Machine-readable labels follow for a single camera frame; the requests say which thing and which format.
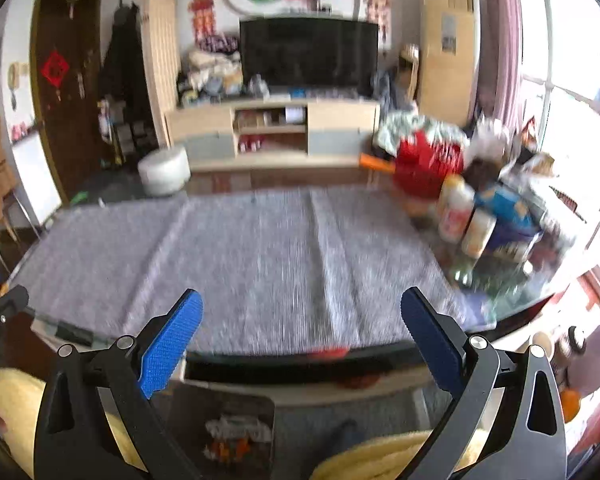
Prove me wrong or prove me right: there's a red paper wall decoration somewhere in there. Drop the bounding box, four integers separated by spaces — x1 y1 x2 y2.
187 0 221 46
360 0 393 48

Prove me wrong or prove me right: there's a beige television cabinet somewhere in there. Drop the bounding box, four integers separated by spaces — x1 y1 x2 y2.
164 99 382 172

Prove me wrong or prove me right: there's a dark hanging coat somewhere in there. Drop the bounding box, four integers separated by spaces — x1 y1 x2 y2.
100 2 148 111

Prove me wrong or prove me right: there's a whiteboard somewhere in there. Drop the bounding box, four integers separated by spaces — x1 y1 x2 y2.
11 135 63 226

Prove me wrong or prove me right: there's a blue printed box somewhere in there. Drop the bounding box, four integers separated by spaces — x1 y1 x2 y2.
475 182 543 256

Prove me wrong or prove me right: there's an orange marker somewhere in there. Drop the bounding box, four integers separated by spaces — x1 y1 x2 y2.
359 153 397 175

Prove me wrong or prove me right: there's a beige standing air conditioner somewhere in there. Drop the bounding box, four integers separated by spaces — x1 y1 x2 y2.
419 0 481 126

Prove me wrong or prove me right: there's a grey table mat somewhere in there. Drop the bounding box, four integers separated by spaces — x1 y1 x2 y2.
10 185 473 356

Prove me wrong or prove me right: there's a pink curtain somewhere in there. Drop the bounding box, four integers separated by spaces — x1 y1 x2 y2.
477 0 526 133

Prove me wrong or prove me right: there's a wooden chair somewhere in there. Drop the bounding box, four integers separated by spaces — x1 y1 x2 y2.
375 44 421 111

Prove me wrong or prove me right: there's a red diamond door decoration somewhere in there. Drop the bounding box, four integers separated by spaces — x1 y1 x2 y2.
41 50 71 92

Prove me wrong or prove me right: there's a floral patterned cloth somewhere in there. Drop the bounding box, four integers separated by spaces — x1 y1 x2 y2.
377 112 468 156

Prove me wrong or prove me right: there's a yellow fleece blanket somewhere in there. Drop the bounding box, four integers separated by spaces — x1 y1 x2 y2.
0 366 486 480

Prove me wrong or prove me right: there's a black television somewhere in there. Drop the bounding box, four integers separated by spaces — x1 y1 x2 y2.
239 16 381 92

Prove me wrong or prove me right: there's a clear plastic bag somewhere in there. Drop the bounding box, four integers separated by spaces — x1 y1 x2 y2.
470 117 512 161

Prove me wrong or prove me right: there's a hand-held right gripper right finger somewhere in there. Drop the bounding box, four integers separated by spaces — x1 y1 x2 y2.
400 286 567 480

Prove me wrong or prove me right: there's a white round stool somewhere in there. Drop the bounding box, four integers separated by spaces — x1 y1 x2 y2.
137 145 192 197

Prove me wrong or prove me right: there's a beige lattice screen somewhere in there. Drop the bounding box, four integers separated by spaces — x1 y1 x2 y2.
136 0 182 146

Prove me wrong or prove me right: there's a window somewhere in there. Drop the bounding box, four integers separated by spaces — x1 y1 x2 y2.
515 0 600 281

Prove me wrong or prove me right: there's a dark brown door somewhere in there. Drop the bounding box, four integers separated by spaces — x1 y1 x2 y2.
29 0 106 203

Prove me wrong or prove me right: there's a white bottle with printed label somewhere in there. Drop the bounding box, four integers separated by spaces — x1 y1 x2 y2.
437 174 476 243
461 208 497 260

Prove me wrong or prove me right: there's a glass coffee table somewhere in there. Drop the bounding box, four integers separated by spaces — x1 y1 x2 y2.
0 185 551 411

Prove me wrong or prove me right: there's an orange fruit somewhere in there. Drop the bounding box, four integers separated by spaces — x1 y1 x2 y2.
559 389 581 423

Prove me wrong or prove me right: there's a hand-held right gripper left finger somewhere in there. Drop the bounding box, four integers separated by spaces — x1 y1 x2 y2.
32 288 204 480

